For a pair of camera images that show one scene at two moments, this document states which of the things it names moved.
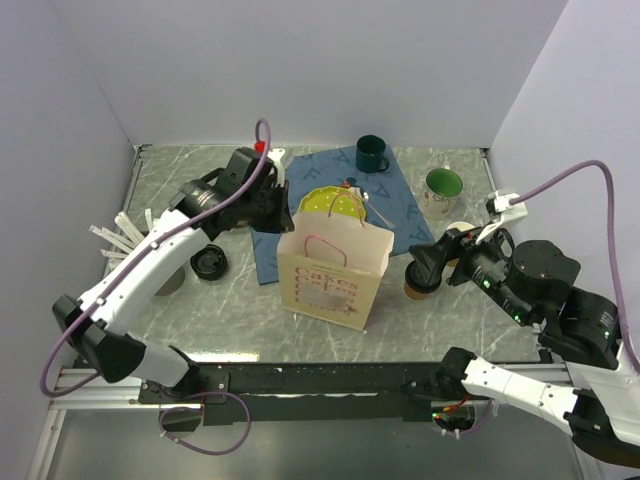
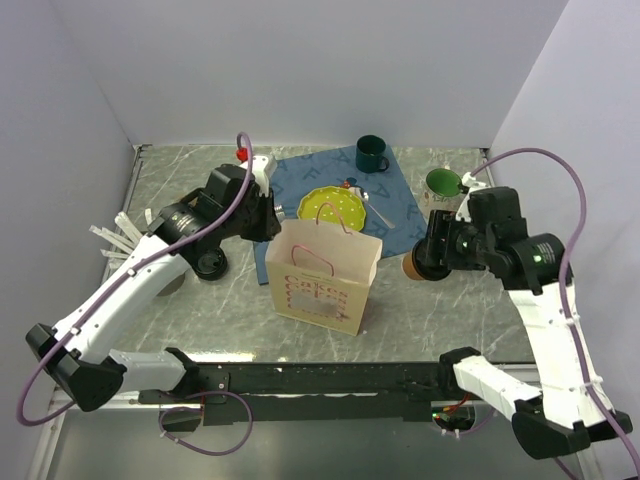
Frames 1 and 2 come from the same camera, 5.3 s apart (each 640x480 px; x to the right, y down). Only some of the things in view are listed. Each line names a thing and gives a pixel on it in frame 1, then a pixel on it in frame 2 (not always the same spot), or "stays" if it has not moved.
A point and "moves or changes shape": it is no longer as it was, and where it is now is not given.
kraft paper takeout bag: x=331 y=266 moves or changes shape
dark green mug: x=370 y=154 stays
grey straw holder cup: x=173 y=284 stays
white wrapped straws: x=118 y=241 stays
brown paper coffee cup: x=417 y=296 -> x=408 y=268
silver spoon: x=389 y=223 stays
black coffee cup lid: x=421 y=278 moves or changes shape
